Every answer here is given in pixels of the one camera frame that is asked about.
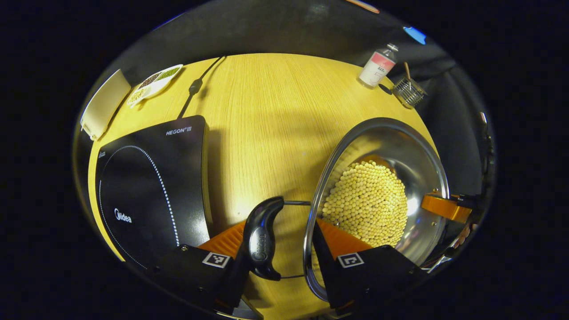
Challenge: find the black induction cooktop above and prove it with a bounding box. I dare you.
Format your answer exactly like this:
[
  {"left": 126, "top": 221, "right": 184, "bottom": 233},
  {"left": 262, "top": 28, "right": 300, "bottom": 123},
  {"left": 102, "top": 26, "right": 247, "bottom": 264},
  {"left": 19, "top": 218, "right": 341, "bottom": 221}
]
[{"left": 95, "top": 115, "right": 212, "bottom": 270}]

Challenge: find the wire mesh holder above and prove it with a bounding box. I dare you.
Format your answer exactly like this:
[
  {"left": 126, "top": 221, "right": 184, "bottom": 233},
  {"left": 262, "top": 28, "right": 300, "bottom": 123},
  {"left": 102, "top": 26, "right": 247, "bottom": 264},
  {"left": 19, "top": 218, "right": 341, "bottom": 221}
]
[{"left": 392, "top": 78, "right": 428, "bottom": 109}]

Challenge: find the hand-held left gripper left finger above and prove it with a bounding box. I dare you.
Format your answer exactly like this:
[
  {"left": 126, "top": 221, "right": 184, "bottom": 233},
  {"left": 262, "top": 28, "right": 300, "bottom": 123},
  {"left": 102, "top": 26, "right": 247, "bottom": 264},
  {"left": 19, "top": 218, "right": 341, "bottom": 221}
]
[{"left": 151, "top": 220, "right": 250, "bottom": 314}]

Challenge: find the black power cable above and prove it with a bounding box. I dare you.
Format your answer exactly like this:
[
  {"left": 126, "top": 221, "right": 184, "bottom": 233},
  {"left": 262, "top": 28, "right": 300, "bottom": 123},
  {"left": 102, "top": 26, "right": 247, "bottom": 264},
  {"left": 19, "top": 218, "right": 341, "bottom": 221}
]
[{"left": 177, "top": 56, "right": 227, "bottom": 120}]

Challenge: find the white divided dish of beans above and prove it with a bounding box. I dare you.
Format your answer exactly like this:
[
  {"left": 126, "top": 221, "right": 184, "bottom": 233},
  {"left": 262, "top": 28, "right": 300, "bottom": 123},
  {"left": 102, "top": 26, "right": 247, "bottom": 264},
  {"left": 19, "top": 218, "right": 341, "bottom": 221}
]
[{"left": 127, "top": 64, "right": 184, "bottom": 108}]

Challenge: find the pile of yellow soybeans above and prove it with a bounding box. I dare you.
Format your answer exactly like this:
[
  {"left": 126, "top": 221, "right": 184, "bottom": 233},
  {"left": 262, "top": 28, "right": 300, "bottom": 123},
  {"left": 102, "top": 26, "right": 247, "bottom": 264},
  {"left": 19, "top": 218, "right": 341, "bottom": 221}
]
[{"left": 321, "top": 160, "right": 409, "bottom": 248}]

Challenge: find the white toaster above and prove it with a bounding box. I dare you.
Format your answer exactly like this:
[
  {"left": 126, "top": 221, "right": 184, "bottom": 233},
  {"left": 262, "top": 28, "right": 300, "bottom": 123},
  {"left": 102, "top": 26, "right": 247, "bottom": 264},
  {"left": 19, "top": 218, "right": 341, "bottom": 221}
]
[{"left": 80, "top": 69, "right": 132, "bottom": 141}]

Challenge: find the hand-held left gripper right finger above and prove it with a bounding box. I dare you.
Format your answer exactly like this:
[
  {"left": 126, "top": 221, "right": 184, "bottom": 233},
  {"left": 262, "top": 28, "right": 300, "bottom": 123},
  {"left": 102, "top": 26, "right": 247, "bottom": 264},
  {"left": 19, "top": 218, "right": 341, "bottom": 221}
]
[{"left": 313, "top": 218, "right": 427, "bottom": 316}]

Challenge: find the white bottle with pink label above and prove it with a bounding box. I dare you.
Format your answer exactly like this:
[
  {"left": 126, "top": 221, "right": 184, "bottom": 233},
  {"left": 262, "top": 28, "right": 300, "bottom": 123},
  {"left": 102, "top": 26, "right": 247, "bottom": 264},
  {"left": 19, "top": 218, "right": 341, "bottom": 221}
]
[{"left": 358, "top": 43, "right": 399, "bottom": 89}]

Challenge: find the stainless steel pot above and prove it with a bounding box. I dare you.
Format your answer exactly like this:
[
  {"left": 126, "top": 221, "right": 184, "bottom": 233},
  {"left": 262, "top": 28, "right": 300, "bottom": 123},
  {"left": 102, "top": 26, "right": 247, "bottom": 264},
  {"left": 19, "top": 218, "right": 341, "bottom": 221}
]
[{"left": 242, "top": 117, "right": 450, "bottom": 303}]

